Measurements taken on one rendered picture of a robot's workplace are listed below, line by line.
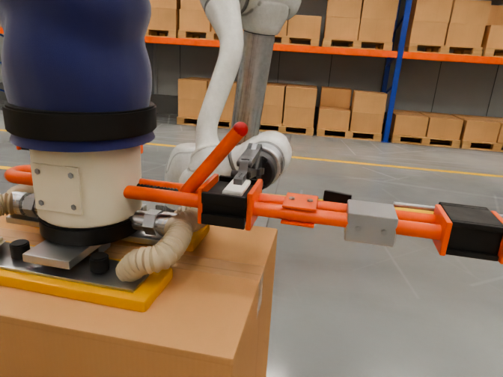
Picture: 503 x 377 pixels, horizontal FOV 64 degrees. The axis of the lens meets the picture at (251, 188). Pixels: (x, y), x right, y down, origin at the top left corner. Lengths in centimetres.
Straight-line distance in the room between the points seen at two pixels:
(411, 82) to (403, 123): 149
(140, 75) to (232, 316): 38
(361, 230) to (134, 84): 39
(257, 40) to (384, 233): 86
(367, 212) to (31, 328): 49
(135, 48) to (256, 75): 73
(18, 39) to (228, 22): 62
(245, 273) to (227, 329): 15
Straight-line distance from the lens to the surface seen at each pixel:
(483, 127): 840
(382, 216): 59
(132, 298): 60
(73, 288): 65
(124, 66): 62
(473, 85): 960
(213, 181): 65
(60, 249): 69
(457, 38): 810
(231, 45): 109
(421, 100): 934
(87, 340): 60
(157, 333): 57
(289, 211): 59
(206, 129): 102
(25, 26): 63
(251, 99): 135
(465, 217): 63
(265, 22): 129
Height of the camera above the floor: 142
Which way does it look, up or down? 19 degrees down
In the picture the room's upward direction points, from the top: 4 degrees clockwise
